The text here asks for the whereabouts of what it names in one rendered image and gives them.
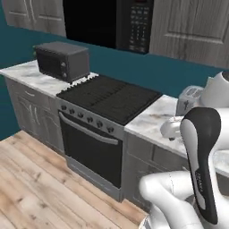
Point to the black oven door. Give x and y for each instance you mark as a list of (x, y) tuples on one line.
[(95, 158)]

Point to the white toaster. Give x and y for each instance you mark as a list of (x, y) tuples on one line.
[(186, 101)]

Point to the grey base cupboard door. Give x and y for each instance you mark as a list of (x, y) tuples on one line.
[(134, 182)]

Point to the grey wall cupboard door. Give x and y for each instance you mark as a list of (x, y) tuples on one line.
[(190, 29), (49, 16), (16, 13)]

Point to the grey base cupboard run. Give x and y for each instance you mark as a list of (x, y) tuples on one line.
[(32, 116)]

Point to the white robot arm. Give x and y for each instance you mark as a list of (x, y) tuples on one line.
[(179, 193)]

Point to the grey drawer front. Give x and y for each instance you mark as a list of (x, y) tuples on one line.
[(170, 158), (139, 146)]

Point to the black microwave oven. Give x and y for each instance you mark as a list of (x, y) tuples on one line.
[(89, 21)]

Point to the dark stove knob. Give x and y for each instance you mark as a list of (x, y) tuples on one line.
[(71, 111), (80, 114), (89, 119), (110, 129), (63, 107), (99, 124)]

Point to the dark grey toaster oven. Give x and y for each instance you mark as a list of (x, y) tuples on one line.
[(64, 59)]

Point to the grey stove with black hob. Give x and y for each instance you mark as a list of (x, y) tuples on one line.
[(110, 95)]

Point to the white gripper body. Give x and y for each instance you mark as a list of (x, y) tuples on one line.
[(170, 127)]

